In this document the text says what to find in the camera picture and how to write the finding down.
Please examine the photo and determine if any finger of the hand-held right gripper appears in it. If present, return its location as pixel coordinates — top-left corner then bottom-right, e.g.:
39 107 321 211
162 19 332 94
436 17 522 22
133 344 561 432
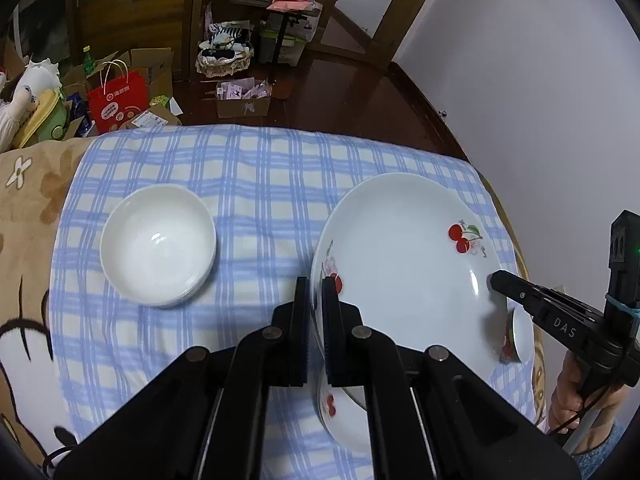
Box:
487 270 601 317

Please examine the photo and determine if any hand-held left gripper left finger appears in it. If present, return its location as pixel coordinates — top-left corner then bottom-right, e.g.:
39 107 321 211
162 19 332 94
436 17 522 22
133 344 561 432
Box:
52 277 311 480

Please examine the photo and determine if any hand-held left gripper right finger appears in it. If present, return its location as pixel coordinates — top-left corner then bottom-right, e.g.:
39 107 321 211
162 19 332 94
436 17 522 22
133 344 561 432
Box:
322 275 583 480

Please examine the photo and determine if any red patterned bowl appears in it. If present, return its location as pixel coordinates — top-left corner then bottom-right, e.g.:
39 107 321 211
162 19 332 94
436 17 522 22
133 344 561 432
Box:
498 305 536 364

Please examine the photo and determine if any medium white cherry plate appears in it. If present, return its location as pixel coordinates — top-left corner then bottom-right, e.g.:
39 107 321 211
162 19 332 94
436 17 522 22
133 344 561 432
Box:
316 375 372 456

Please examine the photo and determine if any large white cherry plate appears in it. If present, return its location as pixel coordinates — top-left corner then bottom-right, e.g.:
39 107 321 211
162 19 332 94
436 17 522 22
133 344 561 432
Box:
310 172 508 378

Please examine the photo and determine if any plain white bowl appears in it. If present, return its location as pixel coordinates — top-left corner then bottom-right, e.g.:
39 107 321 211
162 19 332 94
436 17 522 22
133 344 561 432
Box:
99 184 217 309

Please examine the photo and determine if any person's right forearm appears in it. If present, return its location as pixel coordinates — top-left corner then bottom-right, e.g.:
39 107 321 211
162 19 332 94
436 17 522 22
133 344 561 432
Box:
570 385 631 468

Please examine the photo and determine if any person's right hand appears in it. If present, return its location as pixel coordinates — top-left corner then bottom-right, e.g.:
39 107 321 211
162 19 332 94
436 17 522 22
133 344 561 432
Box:
552 352 586 431

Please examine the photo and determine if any blue checkered cloth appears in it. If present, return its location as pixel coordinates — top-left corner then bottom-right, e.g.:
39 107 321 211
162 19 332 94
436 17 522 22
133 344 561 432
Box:
47 124 546 480

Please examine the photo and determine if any small carton of packets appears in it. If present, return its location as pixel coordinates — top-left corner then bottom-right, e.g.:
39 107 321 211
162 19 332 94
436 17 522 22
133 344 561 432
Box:
205 77 273 118

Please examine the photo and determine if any wicker basket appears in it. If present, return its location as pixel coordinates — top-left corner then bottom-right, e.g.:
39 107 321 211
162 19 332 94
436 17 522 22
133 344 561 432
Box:
195 42 253 78

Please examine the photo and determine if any plastic storage box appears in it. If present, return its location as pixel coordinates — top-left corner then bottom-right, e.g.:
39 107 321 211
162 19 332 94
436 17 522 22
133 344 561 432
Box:
257 10 321 66

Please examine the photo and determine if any red paper bag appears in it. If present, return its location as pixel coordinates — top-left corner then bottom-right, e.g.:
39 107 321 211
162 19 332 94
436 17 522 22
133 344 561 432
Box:
87 60 151 133

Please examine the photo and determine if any small black table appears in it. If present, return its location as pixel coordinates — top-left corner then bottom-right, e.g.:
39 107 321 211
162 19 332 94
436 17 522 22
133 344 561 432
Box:
230 0 323 63

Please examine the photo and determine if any cardboard box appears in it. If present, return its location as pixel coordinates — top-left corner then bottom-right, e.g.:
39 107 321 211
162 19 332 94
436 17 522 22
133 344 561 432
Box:
95 47 176 111
2 35 26 73

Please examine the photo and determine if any striped plush toy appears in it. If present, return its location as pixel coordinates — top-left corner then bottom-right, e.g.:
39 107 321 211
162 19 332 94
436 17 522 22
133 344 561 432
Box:
207 20 251 53

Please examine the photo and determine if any yellow green plush toy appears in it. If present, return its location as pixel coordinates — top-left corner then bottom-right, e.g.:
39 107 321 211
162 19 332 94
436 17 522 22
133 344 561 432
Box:
12 87 68 148

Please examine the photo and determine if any pink packet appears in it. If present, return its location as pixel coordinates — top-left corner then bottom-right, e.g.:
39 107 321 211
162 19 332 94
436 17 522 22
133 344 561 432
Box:
267 0 321 13

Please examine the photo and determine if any white pink plush doll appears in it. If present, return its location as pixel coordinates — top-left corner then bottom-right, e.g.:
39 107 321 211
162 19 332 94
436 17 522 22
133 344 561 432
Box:
0 59 63 153

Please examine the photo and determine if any wooden wardrobe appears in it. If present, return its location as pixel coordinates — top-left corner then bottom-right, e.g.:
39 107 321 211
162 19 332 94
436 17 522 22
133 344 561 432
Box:
65 0 201 83

